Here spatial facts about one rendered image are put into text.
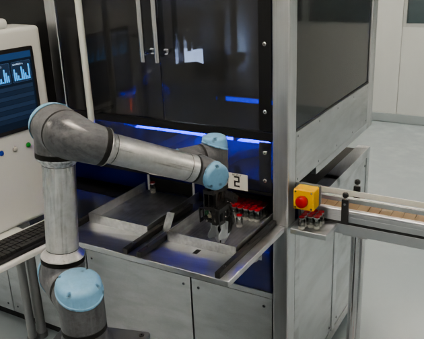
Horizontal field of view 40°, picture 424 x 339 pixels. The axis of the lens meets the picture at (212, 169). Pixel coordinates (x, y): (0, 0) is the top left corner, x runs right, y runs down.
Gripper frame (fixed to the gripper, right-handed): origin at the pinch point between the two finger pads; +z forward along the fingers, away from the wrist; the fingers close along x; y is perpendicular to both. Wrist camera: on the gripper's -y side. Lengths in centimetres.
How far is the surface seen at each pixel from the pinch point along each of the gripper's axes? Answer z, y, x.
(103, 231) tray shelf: 3.7, 6.0, -44.1
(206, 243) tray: 1.3, 1.9, -4.8
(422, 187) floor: 92, -305, 8
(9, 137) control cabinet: -24, 3, -89
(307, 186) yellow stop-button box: -11.4, -27.1, 17.8
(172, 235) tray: 1.2, 1.9, -17.7
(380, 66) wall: 32, -484, -77
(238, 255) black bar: 1.8, 4.0, 8.0
